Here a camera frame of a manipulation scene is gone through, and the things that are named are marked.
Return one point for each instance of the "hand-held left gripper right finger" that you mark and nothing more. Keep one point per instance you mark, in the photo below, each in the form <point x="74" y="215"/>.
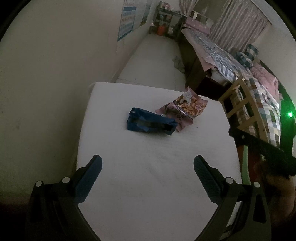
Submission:
<point x="207" y="179"/>

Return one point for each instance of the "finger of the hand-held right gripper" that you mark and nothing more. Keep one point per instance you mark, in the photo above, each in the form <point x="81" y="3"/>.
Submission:
<point x="256" y="146"/>

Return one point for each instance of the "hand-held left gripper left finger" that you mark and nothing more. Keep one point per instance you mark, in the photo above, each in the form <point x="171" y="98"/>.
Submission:
<point x="89" y="178"/>

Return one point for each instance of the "green bin with red inside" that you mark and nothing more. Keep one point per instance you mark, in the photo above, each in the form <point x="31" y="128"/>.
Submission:
<point x="245" y="160"/>

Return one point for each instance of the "pink snack bag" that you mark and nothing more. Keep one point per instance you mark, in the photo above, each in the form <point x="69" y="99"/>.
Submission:
<point x="185" y="106"/>

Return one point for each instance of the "dark blue packet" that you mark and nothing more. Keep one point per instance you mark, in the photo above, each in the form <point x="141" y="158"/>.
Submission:
<point x="148" y="122"/>

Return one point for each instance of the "person's right hand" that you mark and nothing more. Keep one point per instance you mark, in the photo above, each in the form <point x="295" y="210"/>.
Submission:
<point x="272" y="185"/>

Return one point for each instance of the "multicolour checked quilt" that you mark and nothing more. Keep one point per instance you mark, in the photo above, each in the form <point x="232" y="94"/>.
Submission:
<point x="266" y="106"/>

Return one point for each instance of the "pink printed quilt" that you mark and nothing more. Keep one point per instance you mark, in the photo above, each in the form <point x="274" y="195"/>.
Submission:
<point x="263" y="74"/>

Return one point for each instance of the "small green checked cushion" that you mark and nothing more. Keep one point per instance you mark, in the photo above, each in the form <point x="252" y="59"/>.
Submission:
<point x="243" y="58"/>

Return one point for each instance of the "large green checked cushion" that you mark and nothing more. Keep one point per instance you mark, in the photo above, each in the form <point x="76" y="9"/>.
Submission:
<point x="252" y="51"/>

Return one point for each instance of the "dark bed base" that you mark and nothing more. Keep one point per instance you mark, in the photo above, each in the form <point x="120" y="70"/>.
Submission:
<point x="196" y="71"/>

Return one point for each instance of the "bed with blue plaid sheet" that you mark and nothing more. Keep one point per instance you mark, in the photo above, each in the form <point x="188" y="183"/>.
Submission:
<point x="212" y="51"/>

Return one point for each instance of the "wide patterned curtain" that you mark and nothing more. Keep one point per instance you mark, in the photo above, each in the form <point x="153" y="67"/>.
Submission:
<point x="240" y="23"/>

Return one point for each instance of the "pair of shoes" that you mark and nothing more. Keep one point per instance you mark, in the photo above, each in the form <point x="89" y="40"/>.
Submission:
<point x="179" y="63"/>

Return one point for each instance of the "folded pink quilt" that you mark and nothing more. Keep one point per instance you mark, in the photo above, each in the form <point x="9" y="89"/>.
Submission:
<point x="196" y="26"/>

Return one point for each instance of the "window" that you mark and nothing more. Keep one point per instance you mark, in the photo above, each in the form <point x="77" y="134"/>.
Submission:
<point x="208" y="8"/>

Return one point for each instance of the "narrow patterned curtain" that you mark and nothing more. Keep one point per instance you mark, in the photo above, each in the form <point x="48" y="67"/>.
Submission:
<point x="185" y="4"/>

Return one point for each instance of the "orange bucket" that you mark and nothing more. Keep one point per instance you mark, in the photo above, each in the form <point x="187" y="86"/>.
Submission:
<point x="161" y="30"/>

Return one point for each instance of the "dark metal shelf desk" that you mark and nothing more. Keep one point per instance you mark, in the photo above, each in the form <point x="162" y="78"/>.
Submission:
<point x="171" y="14"/>

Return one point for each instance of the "pink box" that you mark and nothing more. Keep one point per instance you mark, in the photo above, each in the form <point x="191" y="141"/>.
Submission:
<point x="165" y="4"/>

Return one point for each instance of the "blue chart wall poster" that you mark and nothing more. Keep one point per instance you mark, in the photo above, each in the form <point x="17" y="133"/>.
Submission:
<point x="126" y="18"/>

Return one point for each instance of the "white chart wall poster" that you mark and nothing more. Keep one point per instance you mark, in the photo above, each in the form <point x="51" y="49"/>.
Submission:
<point x="140" y="11"/>

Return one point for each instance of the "green landscape wall poster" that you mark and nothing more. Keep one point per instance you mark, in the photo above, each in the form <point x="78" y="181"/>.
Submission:
<point x="147" y="8"/>

